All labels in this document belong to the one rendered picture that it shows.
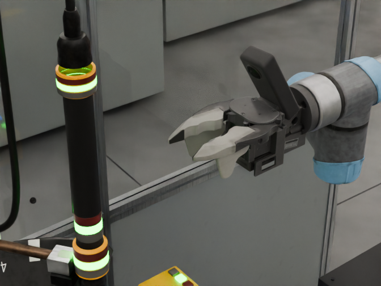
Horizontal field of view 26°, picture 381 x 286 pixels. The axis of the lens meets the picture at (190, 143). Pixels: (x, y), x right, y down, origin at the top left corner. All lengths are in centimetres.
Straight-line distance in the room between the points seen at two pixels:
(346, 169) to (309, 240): 145
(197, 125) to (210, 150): 6
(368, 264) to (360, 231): 185
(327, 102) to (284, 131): 8
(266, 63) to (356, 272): 81
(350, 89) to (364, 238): 245
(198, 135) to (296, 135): 15
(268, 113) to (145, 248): 115
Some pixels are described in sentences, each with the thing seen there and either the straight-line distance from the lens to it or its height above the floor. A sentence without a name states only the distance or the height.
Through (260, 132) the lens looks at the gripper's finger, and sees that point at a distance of 107.
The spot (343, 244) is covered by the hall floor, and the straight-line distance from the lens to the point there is 357.
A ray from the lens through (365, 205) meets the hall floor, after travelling 381.
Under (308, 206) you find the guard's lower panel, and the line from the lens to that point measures 262.
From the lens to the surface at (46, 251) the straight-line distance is 107.
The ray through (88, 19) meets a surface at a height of 151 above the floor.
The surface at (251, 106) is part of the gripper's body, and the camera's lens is 111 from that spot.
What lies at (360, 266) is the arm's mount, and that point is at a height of 108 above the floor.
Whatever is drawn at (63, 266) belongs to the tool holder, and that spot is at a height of 155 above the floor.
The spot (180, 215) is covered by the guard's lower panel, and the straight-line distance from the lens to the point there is 222.
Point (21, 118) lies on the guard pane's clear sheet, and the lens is 180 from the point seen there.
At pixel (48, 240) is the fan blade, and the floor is 144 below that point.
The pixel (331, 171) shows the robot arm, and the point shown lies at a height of 152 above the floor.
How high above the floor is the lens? 223
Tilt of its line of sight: 32 degrees down
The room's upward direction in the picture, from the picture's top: straight up
